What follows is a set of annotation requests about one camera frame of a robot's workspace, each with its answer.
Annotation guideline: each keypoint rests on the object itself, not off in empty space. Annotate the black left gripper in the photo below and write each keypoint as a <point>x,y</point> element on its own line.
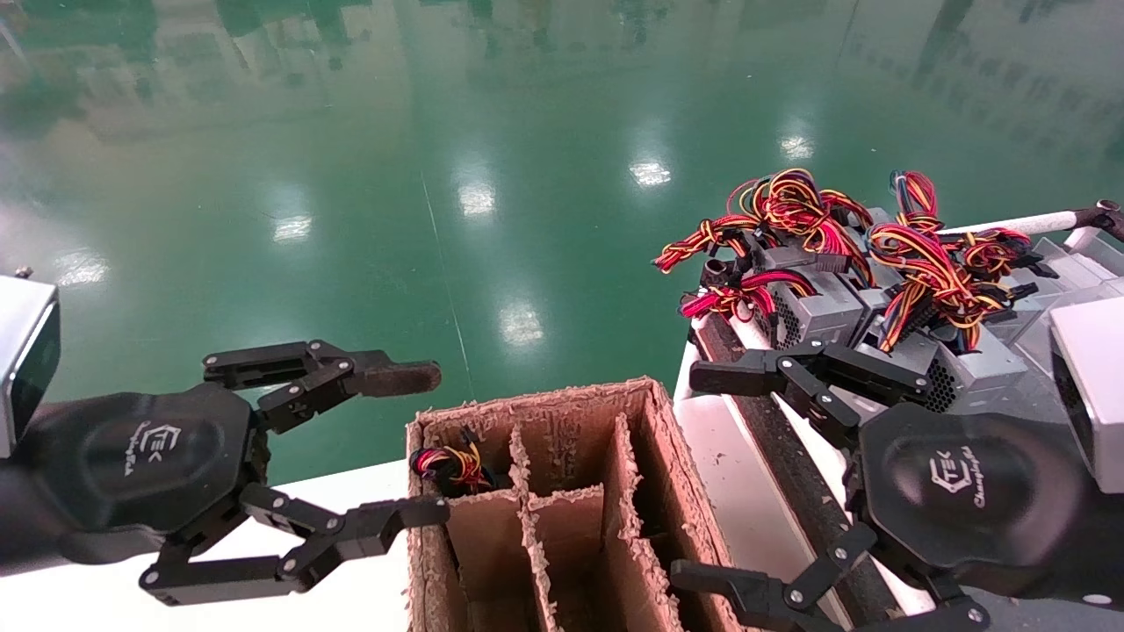
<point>140,456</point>

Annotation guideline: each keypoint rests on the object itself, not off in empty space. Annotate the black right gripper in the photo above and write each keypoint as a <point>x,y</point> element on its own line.
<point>966,500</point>

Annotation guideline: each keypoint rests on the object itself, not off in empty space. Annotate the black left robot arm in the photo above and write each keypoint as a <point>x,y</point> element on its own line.
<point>26,518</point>

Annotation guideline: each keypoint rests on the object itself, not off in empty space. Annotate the short white pipe leg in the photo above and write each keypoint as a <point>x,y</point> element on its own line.
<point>685,377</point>

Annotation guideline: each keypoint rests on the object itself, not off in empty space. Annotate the brown cardboard box with dividers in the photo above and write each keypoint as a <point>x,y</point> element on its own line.
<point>562,456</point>

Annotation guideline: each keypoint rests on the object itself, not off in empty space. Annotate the black pipe joint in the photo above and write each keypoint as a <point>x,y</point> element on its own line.
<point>717,270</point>
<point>1108,218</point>

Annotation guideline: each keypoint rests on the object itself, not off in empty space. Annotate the clear plastic tray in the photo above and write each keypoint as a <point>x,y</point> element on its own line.
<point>1036,316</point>
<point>1067,268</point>
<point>1098,250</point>

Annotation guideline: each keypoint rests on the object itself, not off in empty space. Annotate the white rail pipe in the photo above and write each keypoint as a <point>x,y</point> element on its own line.
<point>790,474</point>

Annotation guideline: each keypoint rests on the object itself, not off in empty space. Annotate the long white pipe rail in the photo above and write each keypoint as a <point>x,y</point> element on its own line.
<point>751,335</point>

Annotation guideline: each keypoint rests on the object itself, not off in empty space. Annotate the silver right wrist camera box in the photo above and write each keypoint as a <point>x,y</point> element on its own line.
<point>1093,386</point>

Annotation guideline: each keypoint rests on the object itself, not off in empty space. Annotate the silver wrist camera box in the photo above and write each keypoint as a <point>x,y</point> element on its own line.
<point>22,351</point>
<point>1093,386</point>

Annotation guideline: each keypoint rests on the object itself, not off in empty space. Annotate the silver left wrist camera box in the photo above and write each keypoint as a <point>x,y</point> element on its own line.
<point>22,351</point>

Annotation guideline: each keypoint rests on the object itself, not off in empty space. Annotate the white pipe rail black end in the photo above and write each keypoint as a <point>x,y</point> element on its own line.
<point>1010,223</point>

